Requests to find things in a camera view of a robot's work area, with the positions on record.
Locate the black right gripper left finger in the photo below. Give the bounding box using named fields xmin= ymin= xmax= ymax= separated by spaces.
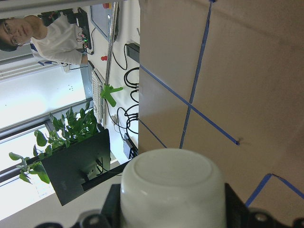
xmin=35 ymin=183 xmax=123 ymax=228

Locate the black power adapter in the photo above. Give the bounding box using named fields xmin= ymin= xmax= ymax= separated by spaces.
xmin=126 ymin=43 xmax=140 ymax=63

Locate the person in white shirt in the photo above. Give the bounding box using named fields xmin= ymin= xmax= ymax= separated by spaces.
xmin=0 ymin=15 xmax=88 ymax=65

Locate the blue teach pendant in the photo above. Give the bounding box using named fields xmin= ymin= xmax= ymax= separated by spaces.
xmin=90 ymin=3 xmax=112 ymax=41

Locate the black monitor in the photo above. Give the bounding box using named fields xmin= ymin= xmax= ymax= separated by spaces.
xmin=42 ymin=129 xmax=111 ymax=206

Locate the green handled reacher grabber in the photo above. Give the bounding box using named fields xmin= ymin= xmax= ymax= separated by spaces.
xmin=100 ymin=1 xmax=123 ymax=107

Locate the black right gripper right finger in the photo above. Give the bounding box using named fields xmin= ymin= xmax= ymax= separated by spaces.
xmin=223 ymin=182 xmax=304 ymax=228

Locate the green potted plant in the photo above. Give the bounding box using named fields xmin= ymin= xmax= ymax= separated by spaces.
xmin=9 ymin=102 xmax=98 ymax=184

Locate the white keyboard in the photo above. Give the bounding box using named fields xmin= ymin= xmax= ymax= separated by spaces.
xmin=92 ymin=69 xmax=105 ymax=126

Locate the white cup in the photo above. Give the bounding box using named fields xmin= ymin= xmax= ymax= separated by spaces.
xmin=120 ymin=149 xmax=227 ymax=228

